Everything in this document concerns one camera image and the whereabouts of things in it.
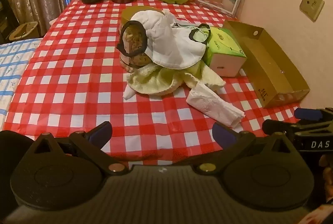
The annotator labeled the black elastic strap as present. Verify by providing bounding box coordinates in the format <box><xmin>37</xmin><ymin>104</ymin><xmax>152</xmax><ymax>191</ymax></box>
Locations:
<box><xmin>188</xmin><ymin>24</ymin><xmax>211</xmax><ymax>45</ymax></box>

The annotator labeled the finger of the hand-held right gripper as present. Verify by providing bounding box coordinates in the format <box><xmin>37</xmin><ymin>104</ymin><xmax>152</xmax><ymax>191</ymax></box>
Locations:
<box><xmin>294</xmin><ymin>108</ymin><xmax>333</xmax><ymax>122</ymax></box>
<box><xmin>261</xmin><ymin>119</ymin><xmax>299</xmax><ymax>136</ymax></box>

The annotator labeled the brown cardboard box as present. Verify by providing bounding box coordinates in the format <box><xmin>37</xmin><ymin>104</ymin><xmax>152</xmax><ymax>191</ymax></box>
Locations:
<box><xmin>222</xmin><ymin>20</ymin><xmax>311</xmax><ymax>109</ymax></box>

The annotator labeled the red checkered tablecloth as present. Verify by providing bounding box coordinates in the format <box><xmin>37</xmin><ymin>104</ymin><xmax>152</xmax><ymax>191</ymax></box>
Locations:
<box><xmin>2</xmin><ymin>0</ymin><xmax>307</xmax><ymax>165</ymax></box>

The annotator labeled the white paper tissue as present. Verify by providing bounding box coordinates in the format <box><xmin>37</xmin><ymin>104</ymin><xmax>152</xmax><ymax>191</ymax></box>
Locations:
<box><xmin>186</xmin><ymin>82</ymin><xmax>246</xmax><ymax>128</ymax></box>

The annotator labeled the wicker basket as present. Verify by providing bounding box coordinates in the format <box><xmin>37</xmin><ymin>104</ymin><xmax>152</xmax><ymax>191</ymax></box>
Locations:
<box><xmin>6</xmin><ymin>21</ymin><xmax>39</xmax><ymax>41</ymax></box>

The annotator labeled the blue checked bed sheet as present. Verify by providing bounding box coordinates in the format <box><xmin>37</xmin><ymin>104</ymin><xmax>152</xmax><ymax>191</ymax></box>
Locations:
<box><xmin>0</xmin><ymin>38</ymin><xmax>43</xmax><ymax>131</ymax></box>

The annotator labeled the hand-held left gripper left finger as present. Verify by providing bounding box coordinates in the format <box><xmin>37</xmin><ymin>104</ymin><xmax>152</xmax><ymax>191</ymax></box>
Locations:
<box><xmin>34</xmin><ymin>121</ymin><xmax>128</xmax><ymax>176</ymax></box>

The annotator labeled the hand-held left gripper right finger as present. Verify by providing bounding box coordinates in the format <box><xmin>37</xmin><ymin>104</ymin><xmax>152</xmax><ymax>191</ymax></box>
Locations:
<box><xmin>195</xmin><ymin>122</ymin><xmax>299</xmax><ymax>176</ymax></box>

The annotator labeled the gold wall data socket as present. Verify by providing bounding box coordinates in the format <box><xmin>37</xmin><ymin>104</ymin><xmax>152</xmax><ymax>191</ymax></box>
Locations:
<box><xmin>299</xmin><ymin>0</ymin><xmax>325</xmax><ymax>22</ymax></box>

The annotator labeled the pale yellow fluffy towel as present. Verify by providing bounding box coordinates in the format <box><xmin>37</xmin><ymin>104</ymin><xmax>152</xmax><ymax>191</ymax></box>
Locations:
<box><xmin>126</xmin><ymin>60</ymin><xmax>226</xmax><ymax>97</ymax></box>

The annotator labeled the black fabric ring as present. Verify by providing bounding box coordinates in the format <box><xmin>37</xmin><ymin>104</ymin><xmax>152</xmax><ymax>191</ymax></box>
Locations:
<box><xmin>116</xmin><ymin>20</ymin><xmax>148</xmax><ymax>56</ymax></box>

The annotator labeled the green tissue box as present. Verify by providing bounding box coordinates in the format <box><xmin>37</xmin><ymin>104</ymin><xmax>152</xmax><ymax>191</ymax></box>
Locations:
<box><xmin>201</xmin><ymin>26</ymin><xmax>247</xmax><ymax>77</ymax></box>

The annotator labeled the person's right hand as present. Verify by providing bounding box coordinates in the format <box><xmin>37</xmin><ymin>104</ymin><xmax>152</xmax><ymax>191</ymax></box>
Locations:
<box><xmin>319</xmin><ymin>154</ymin><xmax>333</xmax><ymax>204</ymax></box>

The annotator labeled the dark cabinet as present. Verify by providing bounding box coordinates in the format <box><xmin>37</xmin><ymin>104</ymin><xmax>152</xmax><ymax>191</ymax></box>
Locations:
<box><xmin>0</xmin><ymin>0</ymin><xmax>19</xmax><ymax>44</ymax></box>

